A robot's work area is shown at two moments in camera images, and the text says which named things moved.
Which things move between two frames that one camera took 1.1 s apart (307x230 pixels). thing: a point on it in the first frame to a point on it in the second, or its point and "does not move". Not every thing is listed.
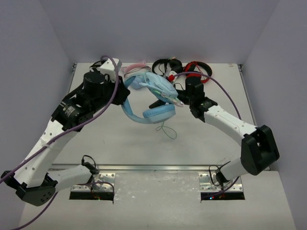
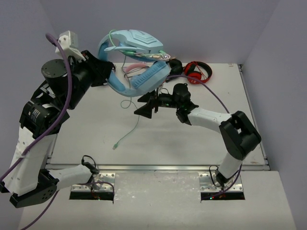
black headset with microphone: (170, 64) does not move
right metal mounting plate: (208, 182) does not move
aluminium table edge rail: (122, 167) does not move
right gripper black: (159, 103) to (146, 110)
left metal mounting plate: (102, 181) does not move
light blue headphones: (162, 88) to (140, 45)
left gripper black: (122, 91) to (99, 69)
